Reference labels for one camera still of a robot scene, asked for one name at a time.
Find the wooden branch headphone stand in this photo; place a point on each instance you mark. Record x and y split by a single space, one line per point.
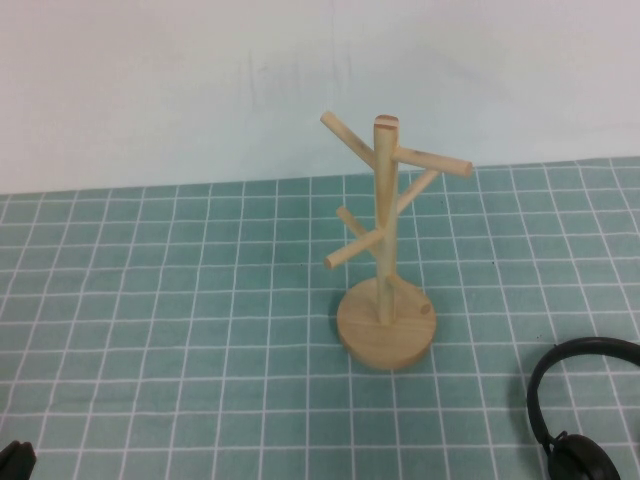
385 330

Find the black over-ear headphones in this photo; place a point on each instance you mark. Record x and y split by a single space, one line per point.
537 390

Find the teal white-grid tablecloth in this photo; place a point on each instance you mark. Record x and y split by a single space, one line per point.
150 300

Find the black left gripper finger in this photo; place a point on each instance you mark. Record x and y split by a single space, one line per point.
17 462

